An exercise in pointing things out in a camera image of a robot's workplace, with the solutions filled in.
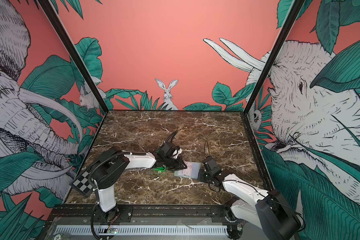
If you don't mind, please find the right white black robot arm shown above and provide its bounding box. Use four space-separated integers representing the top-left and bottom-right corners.
198 156 305 240

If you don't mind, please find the left black frame post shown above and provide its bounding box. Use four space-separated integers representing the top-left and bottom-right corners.
37 0 109 114

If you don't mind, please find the black frame post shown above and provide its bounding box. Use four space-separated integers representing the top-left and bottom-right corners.
244 0 305 115
37 0 109 114

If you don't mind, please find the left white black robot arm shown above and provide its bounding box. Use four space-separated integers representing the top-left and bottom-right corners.
88 142 187 213

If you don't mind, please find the white perforated cable duct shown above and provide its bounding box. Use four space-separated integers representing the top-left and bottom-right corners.
54 225 228 237

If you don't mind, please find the black front mounting rail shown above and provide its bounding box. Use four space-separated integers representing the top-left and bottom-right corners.
47 204 233 224

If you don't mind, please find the right black frame post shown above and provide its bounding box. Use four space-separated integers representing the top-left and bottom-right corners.
244 0 305 115

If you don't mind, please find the green plastic card tray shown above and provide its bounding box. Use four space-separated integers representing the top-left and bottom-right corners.
153 167 166 172

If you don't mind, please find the black white checkerboard plate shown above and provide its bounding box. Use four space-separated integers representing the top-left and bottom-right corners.
70 169 93 198

